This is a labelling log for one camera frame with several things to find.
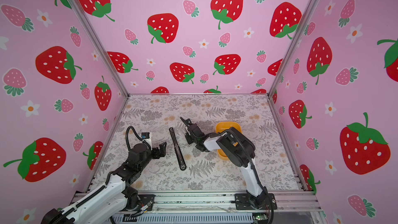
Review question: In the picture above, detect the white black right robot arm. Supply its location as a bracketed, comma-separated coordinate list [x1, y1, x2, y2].
[180, 118, 277, 211]

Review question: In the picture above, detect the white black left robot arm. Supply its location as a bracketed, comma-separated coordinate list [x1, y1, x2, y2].
[41, 126, 167, 224]

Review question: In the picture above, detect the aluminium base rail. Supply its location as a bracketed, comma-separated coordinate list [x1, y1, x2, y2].
[70, 190, 327, 224]

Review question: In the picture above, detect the yellow plastic tray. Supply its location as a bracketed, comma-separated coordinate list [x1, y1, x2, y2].
[216, 121, 241, 161]

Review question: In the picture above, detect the black long stapler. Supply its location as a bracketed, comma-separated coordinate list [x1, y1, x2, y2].
[169, 127, 187, 171]

